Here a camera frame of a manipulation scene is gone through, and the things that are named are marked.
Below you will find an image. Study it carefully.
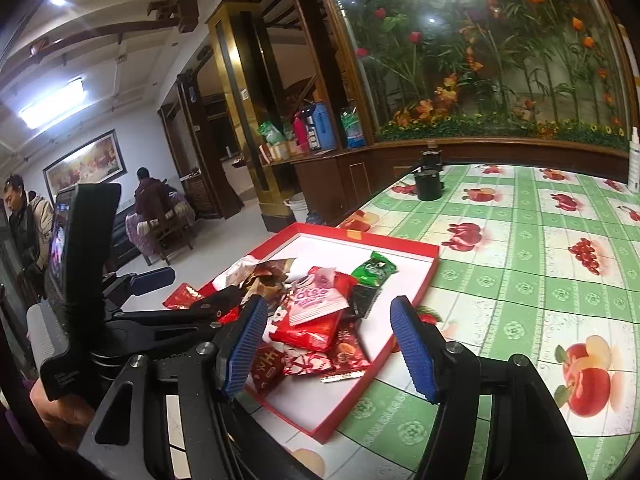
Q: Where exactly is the white bucket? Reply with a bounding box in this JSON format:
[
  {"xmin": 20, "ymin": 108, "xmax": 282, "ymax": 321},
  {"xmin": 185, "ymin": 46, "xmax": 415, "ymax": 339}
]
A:
[{"xmin": 285, "ymin": 192, "xmax": 310, "ymax": 223}]

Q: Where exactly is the artificial flower glass display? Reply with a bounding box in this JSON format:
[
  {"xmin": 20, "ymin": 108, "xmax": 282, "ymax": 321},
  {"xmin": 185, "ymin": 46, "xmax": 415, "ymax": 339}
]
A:
[{"xmin": 320, "ymin": 0, "xmax": 633, "ymax": 151}]

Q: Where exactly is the brown foil snack packet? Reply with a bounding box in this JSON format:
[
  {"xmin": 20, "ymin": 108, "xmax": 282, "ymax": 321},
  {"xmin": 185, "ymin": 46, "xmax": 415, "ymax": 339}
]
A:
[{"xmin": 240, "ymin": 257, "xmax": 297, "ymax": 301}]

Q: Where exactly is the green snack packet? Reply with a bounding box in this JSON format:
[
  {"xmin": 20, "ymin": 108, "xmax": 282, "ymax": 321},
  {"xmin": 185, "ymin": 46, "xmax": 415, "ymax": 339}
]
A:
[{"xmin": 350, "ymin": 251, "xmax": 398, "ymax": 286}]

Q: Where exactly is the red floral snack packet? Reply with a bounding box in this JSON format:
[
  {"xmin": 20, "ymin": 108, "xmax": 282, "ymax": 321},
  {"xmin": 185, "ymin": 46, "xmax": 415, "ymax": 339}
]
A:
[{"xmin": 270, "ymin": 305, "xmax": 346, "ymax": 353}]

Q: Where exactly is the wooden chair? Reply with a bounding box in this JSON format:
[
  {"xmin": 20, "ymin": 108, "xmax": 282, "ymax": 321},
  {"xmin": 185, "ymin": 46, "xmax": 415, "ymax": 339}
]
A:
[{"xmin": 142, "ymin": 192, "xmax": 197, "ymax": 267}]

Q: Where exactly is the ceiling light panel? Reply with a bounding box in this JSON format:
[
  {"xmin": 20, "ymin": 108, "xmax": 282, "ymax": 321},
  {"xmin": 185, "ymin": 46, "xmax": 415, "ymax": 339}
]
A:
[{"xmin": 20, "ymin": 77, "xmax": 86, "ymax": 128}]

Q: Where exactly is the framed wall painting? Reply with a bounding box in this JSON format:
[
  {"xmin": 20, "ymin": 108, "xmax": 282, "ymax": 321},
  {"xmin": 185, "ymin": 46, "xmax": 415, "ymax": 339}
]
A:
[{"xmin": 42, "ymin": 130, "xmax": 126, "ymax": 193}]

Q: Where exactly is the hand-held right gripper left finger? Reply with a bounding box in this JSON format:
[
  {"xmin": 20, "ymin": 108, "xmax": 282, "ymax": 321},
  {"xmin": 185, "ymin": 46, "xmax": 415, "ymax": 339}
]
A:
[{"xmin": 77, "ymin": 295, "xmax": 321, "ymax": 480}]

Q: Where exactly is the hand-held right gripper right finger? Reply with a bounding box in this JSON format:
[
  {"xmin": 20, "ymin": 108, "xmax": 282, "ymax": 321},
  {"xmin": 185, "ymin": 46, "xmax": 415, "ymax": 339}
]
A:
[{"xmin": 390, "ymin": 296, "xmax": 588, "ymax": 480}]

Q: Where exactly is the blue green plastic bag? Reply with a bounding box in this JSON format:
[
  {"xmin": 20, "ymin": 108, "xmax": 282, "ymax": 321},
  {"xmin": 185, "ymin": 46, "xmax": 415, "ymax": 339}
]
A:
[{"xmin": 341, "ymin": 107, "xmax": 366, "ymax": 148}]

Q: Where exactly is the blue package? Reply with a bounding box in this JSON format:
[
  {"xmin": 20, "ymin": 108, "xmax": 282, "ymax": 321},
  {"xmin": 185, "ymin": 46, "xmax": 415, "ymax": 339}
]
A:
[{"xmin": 305, "ymin": 102, "xmax": 337, "ymax": 151}]

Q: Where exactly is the red gold print snack packet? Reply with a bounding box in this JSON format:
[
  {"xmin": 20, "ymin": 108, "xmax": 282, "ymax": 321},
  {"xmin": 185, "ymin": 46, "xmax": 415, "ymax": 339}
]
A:
[{"xmin": 247, "ymin": 345, "xmax": 287, "ymax": 396}]

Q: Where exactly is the person's left hand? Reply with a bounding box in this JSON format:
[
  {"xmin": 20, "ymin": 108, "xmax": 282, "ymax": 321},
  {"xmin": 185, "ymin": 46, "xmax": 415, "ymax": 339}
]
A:
[{"xmin": 30, "ymin": 380, "xmax": 96, "ymax": 453}]

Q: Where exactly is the white spray bottle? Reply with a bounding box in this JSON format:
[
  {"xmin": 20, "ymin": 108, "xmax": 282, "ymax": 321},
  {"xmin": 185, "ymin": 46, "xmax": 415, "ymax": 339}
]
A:
[{"xmin": 627, "ymin": 127, "xmax": 640, "ymax": 188}]

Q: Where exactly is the red orange snack packet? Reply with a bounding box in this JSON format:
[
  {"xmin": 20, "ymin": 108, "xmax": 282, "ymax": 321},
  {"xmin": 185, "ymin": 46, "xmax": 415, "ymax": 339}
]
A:
[{"xmin": 327, "ymin": 325, "xmax": 372, "ymax": 377}]

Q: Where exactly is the gold mirrored pillar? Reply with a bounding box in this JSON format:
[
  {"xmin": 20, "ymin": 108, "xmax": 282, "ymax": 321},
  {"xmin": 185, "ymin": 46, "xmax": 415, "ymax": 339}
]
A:
[{"xmin": 206, "ymin": 0, "xmax": 296, "ymax": 233}]

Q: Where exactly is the green white bag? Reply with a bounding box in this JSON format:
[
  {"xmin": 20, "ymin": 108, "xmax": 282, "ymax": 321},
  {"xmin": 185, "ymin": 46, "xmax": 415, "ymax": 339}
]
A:
[{"xmin": 257, "ymin": 120, "xmax": 286, "ymax": 146}]

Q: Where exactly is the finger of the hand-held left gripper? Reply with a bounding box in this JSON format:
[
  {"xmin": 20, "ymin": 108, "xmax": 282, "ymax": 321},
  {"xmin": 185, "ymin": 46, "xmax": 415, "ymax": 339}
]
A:
[
  {"xmin": 120, "ymin": 285, "xmax": 246, "ymax": 333},
  {"xmin": 107, "ymin": 266, "xmax": 176, "ymax": 297}
]

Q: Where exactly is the dark snack packet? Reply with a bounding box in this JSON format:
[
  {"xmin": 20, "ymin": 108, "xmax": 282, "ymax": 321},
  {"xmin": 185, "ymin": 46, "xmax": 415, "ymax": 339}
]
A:
[{"xmin": 350, "ymin": 285, "xmax": 383, "ymax": 320}]

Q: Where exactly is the red shallow cardboard box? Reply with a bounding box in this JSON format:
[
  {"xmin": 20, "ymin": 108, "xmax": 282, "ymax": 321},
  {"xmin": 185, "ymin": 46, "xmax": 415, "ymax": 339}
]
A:
[{"xmin": 197, "ymin": 222, "xmax": 441, "ymax": 445}]

